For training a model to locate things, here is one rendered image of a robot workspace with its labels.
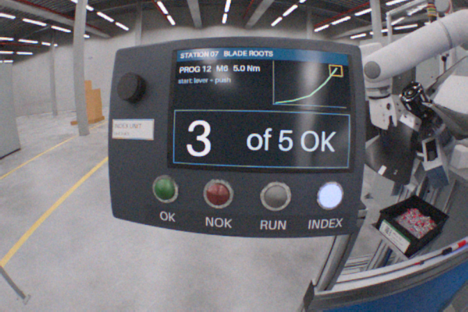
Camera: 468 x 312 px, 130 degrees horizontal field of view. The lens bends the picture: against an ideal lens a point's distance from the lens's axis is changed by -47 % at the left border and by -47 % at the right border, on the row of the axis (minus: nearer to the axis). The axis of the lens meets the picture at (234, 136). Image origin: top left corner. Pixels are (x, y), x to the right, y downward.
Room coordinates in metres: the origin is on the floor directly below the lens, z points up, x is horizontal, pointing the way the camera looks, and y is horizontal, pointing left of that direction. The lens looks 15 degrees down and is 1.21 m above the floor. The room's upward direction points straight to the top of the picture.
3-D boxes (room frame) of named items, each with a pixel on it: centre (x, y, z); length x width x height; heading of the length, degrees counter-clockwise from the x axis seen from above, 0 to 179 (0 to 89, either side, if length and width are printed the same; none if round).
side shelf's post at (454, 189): (0.58, -1.29, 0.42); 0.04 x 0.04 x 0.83; 84
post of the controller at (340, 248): (0.21, -0.17, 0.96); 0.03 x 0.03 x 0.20; 84
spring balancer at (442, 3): (0.87, -1.36, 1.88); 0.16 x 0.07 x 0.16; 29
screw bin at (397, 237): (0.34, -0.55, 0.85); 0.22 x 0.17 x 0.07; 100
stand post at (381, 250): (0.64, -0.85, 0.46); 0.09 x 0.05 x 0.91; 174
